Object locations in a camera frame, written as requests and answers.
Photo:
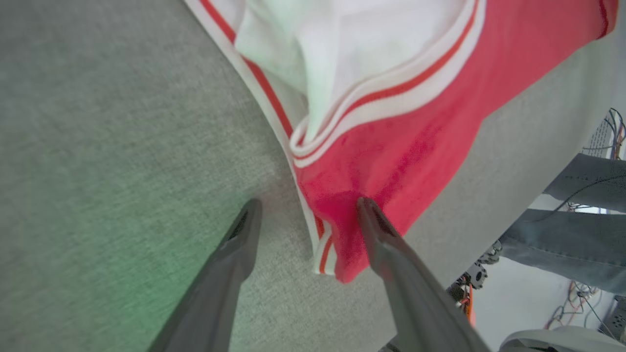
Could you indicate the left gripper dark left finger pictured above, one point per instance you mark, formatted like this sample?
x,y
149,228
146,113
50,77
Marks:
x,y
220,278

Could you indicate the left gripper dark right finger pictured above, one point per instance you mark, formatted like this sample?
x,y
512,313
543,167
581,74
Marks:
x,y
415,293

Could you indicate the red white sports jersey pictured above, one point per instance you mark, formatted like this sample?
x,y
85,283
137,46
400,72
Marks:
x,y
415,146

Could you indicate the white rounded robot shell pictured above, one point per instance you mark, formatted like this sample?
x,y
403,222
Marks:
x,y
562,341

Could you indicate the person's legs in grey jeans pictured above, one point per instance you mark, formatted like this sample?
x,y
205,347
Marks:
x,y
567,239

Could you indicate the grey fabric work surface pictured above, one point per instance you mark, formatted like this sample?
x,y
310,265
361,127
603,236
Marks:
x,y
98,146

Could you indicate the grey power strip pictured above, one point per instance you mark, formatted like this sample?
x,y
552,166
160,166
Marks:
x,y
617,322

